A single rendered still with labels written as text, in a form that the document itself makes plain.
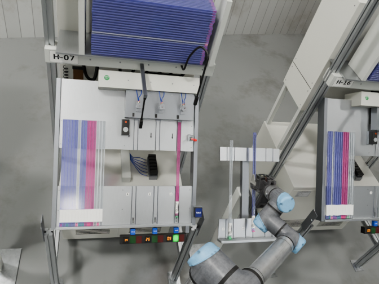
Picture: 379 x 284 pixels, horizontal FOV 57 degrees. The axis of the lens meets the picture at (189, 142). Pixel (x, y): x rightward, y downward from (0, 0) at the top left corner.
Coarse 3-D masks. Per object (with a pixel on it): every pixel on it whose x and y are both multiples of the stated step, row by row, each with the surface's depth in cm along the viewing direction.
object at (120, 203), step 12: (108, 192) 171; (120, 192) 173; (132, 192) 174; (144, 192) 176; (156, 192) 177; (168, 192) 179; (180, 192) 181; (108, 204) 171; (120, 204) 173; (132, 204) 174; (144, 204) 176; (156, 204) 177; (168, 204) 179; (180, 204) 181; (108, 216) 171; (120, 216) 173; (132, 216) 174; (144, 216) 176; (156, 216) 177; (168, 216) 179; (180, 216) 181
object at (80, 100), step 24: (72, 96) 167; (96, 96) 170; (120, 96) 173; (96, 120) 170; (120, 120) 173; (144, 120) 176; (168, 120) 179; (120, 144) 173; (144, 144) 176; (168, 144) 179; (192, 144) 183
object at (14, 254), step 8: (16, 248) 225; (0, 256) 209; (8, 256) 220; (16, 256) 221; (0, 264) 210; (8, 264) 217; (16, 264) 218; (0, 272) 213; (8, 272) 214; (16, 272) 214; (0, 280) 209; (8, 280) 210
